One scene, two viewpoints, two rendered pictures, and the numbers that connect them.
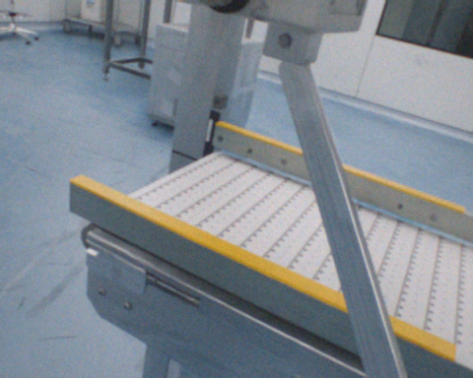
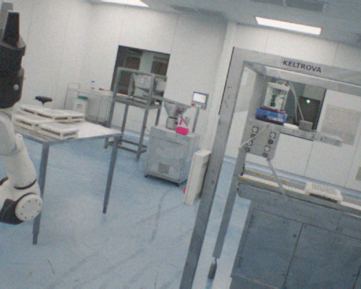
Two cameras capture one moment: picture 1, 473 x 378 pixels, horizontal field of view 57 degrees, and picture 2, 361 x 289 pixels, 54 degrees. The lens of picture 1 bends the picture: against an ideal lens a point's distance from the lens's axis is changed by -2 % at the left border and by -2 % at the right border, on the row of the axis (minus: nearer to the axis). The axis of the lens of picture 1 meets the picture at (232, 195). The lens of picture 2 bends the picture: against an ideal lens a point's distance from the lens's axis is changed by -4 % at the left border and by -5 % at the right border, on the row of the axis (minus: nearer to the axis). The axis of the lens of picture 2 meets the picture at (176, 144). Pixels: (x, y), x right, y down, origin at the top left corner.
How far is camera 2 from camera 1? 2.23 m
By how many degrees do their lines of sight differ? 17
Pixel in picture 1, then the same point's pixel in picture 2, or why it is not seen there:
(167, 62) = (155, 144)
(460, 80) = (294, 148)
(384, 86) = not seen: hidden behind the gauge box
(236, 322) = (262, 190)
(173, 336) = (252, 196)
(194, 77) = (239, 160)
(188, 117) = (237, 168)
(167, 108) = (154, 167)
